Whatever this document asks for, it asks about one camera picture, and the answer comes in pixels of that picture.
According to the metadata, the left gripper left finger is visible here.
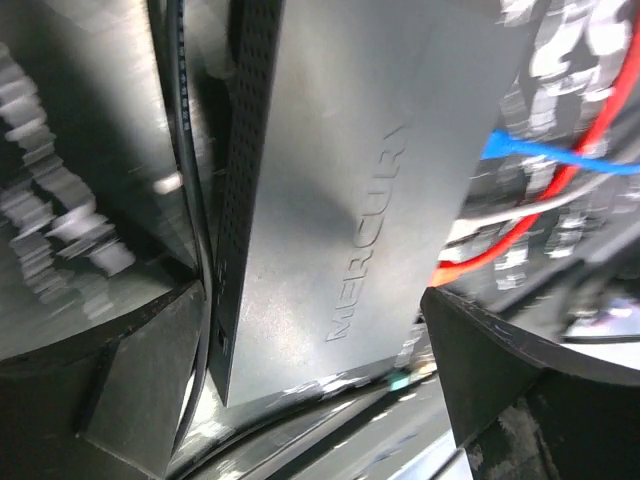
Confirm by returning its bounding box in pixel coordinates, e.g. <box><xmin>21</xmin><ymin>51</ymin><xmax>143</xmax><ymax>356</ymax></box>
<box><xmin>1</xmin><ymin>282</ymin><xmax>204</xmax><ymax>479</ymax></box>

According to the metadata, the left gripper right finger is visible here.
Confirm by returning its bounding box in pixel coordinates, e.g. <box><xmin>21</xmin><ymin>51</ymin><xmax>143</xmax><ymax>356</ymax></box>
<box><xmin>421</xmin><ymin>288</ymin><xmax>639</xmax><ymax>479</ymax></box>

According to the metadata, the black ethernet cable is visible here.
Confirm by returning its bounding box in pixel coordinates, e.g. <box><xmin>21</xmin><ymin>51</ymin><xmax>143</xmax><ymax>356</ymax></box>
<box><xmin>162</xmin><ymin>0</ymin><xmax>214</xmax><ymax>451</ymax></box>

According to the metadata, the grey ethernet cable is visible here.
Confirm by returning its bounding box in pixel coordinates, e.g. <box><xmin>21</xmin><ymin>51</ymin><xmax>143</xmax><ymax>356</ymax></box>
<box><xmin>444</xmin><ymin>172</ymin><xmax>626</xmax><ymax>246</ymax></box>

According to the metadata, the blue ethernet cable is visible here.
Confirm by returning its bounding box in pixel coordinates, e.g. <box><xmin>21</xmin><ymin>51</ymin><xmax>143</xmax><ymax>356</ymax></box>
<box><xmin>482</xmin><ymin>128</ymin><xmax>640</xmax><ymax>177</ymax></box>

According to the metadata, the red ethernet cable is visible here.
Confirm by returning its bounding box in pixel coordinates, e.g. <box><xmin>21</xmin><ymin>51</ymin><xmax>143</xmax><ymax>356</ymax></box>
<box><xmin>429</xmin><ymin>44</ymin><xmax>640</xmax><ymax>287</ymax></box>

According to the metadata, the black network switch box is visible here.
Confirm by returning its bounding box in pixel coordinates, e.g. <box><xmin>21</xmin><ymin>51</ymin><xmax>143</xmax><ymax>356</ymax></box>
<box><xmin>210</xmin><ymin>1</ymin><xmax>533</xmax><ymax>407</ymax></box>

